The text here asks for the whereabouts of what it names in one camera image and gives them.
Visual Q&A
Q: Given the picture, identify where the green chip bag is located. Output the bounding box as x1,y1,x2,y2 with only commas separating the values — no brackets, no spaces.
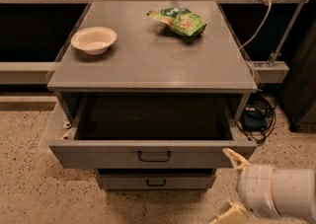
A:
147,7,206,37

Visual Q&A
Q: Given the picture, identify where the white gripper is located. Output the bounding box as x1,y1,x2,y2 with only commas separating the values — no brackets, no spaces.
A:
208,148,276,224

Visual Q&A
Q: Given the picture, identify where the grey bottom drawer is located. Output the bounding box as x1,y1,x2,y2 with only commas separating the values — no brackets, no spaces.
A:
96,174,215,190

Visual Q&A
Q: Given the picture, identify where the grey drawer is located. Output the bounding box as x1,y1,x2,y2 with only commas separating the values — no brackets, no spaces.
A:
96,174,215,190
48,96,256,169

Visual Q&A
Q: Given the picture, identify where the white power cable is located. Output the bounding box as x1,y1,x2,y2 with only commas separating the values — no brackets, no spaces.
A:
238,0,273,50

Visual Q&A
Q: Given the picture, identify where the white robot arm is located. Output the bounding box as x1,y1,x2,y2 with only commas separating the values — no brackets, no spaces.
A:
208,148,316,224

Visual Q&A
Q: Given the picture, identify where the grey drawer cabinet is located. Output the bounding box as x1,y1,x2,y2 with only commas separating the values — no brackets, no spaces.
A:
46,0,258,191

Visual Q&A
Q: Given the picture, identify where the metal diagonal rod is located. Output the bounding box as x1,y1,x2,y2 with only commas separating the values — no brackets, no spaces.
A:
265,0,307,67

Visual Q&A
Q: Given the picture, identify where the grey top drawer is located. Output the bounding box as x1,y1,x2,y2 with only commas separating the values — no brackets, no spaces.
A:
48,96,256,169

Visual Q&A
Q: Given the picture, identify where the white bowl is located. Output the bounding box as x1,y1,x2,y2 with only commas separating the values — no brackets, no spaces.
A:
71,27,118,55

